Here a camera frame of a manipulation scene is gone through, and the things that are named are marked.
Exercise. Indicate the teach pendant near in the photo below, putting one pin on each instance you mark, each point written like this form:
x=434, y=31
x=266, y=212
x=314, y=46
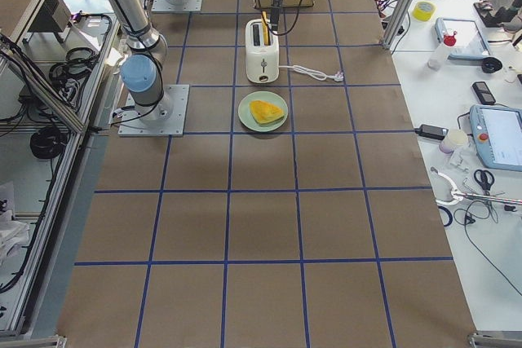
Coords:
x=496, y=131

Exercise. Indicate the black scissors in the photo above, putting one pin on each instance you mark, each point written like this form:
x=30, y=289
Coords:
x=485, y=179

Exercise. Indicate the white toaster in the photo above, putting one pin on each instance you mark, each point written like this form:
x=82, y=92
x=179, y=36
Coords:
x=262, y=62

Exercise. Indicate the green plate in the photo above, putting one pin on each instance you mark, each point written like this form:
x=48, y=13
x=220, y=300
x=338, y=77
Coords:
x=248, y=121

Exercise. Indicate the black power adapter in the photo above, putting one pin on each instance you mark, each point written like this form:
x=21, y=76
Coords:
x=431, y=132

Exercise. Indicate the white cup purple base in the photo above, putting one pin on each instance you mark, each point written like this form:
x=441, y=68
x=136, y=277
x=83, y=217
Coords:
x=453, y=139

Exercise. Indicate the yellow tape roll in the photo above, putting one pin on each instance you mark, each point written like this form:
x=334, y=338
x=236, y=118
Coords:
x=423, y=11

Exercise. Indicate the clear bottle red cap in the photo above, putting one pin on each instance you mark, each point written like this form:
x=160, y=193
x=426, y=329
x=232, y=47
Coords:
x=442, y=52

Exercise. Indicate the white pliers tool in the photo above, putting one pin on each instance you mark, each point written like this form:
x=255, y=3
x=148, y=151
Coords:
x=449, y=193

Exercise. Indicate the teach pendant far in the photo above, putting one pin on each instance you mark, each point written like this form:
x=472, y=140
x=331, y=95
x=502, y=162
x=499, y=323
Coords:
x=471, y=43

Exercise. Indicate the yellow bread slice in toaster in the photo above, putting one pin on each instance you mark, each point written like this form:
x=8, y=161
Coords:
x=265, y=29

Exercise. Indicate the teach pendant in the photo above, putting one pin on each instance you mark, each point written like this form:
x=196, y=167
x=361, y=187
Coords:
x=496, y=131
x=471, y=43

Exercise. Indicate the triangular golden bread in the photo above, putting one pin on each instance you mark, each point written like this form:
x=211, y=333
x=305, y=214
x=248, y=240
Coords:
x=265, y=113

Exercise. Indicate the grey control box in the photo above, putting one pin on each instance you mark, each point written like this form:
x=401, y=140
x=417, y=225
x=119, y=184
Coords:
x=52, y=17

